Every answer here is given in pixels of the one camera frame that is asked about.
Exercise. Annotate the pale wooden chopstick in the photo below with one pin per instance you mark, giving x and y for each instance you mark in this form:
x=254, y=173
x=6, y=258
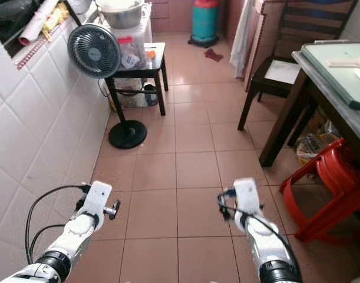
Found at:
x=353, y=62

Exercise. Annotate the white rolled paper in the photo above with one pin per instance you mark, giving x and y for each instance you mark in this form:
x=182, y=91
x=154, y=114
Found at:
x=38, y=23

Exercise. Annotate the clear bag of goods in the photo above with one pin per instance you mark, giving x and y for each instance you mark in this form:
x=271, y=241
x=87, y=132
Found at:
x=135, y=94

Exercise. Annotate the dark wooden table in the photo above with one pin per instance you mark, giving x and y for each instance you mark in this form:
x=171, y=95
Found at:
x=283, y=127

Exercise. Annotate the small black side table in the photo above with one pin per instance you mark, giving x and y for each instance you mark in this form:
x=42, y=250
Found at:
x=159, y=65

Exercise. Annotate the yellow plastic bag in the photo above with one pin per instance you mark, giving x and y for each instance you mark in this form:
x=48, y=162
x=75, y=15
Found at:
x=55, y=17

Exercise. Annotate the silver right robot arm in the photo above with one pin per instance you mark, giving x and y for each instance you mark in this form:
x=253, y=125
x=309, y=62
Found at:
x=268, y=247

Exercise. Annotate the black plastic bag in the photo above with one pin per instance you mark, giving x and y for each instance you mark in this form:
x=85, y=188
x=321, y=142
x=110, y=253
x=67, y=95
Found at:
x=12, y=9

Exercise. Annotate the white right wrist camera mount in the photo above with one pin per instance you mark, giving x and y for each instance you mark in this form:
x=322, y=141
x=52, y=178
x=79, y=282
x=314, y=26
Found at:
x=247, y=196

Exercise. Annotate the printed plastic bag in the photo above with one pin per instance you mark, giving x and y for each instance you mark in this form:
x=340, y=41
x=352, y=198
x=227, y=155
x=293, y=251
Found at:
x=315, y=144

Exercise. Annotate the teal gas cylinder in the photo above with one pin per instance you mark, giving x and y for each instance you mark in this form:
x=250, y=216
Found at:
x=205, y=23

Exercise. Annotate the dark wooden chair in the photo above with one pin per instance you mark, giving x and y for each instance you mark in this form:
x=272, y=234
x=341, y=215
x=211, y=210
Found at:
x=315, y=20

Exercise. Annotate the red floor rag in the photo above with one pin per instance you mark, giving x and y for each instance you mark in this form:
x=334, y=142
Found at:
x=214, y=55

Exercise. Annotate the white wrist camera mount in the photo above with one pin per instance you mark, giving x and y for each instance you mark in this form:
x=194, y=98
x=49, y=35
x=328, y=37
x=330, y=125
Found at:
x=99, y=197
x=247, y=196

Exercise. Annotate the grey standing fan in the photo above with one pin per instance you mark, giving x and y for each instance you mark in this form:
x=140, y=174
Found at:
x=94, y=52

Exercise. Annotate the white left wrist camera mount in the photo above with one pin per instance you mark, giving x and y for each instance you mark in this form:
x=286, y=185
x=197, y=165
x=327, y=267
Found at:
x=99, y=197

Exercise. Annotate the white hanging cloth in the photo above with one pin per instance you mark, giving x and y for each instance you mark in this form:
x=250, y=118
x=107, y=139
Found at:
x=240, y=41

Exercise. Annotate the large steel basin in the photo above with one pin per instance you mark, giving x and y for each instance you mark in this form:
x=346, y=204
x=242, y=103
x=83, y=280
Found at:
x=119, y=13

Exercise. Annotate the red plastic stool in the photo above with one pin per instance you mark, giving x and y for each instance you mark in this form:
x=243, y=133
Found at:
x=333, y=177

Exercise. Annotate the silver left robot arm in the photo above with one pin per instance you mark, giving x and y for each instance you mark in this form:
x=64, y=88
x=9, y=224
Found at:
x=76, y=239

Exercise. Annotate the clear plastic container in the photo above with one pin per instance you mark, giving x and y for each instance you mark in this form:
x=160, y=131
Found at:
x=135, y=50

